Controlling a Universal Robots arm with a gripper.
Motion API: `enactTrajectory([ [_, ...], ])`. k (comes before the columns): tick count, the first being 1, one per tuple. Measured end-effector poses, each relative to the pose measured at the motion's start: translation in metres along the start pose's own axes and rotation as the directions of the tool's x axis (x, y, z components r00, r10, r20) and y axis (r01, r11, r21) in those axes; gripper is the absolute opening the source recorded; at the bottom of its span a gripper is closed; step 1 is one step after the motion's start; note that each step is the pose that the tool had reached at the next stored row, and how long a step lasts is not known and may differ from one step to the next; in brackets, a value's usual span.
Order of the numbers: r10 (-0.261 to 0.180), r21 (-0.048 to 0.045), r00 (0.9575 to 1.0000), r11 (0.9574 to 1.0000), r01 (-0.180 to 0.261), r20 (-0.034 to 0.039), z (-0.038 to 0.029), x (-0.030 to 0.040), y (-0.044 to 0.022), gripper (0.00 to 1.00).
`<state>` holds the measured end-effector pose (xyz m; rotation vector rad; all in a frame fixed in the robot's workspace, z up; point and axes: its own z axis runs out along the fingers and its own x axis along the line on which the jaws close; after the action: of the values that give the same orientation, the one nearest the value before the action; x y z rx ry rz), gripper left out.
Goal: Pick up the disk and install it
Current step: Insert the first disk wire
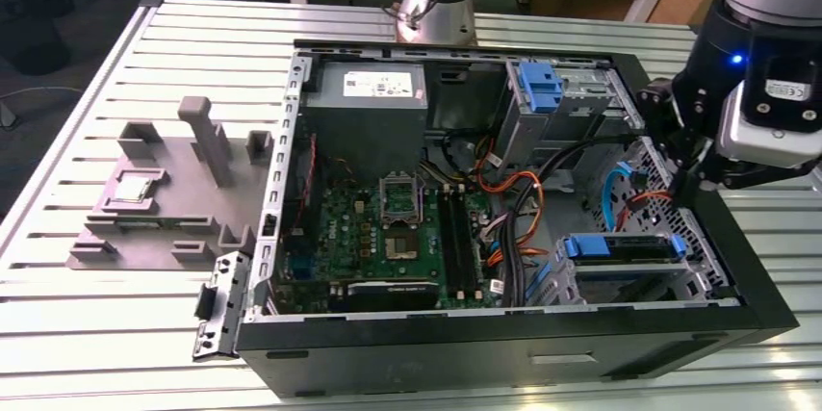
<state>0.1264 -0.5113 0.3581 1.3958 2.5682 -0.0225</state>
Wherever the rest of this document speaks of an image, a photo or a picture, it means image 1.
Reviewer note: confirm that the metal disk bay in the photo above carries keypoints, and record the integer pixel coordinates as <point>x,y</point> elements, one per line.
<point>552,286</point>

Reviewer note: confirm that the hard disk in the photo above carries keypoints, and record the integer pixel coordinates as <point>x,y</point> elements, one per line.
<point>587,246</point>

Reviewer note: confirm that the silver CPU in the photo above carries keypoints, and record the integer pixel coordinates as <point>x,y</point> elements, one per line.
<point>135,188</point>

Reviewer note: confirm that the grey power supply unit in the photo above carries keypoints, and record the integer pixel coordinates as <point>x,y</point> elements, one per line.
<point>366,122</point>

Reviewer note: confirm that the green RAM stick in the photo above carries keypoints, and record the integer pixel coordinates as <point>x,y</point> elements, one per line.
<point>163,224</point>

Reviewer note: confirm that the hinged metal case bracket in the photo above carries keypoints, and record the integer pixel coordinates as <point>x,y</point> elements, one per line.
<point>224,319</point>

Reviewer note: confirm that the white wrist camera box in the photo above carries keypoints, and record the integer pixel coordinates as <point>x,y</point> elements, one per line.
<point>758,146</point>

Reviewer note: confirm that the green motherboard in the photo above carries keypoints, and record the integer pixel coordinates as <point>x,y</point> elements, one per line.
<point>350,233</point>

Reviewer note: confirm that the black open PC case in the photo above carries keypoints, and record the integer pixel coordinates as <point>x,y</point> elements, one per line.
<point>450,358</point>

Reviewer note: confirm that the black office chair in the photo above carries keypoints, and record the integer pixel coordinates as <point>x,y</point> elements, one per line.
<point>39,21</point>

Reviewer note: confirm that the black RAM slot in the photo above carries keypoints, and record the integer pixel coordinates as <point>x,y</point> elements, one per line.
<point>451,247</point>

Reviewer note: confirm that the grey parts rack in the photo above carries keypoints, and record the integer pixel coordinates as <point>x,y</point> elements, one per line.
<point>186,199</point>

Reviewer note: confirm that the black graphics card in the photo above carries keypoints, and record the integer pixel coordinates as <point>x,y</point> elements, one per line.
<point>391,294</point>

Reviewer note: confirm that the CPU socket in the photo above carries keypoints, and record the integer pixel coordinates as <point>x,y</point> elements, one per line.
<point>406,247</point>

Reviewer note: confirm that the metal drive cage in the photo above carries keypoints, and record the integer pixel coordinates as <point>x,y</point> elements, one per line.
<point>581,103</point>

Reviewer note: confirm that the blue plastic drive latch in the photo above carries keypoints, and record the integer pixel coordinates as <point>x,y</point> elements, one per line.
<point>539,88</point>

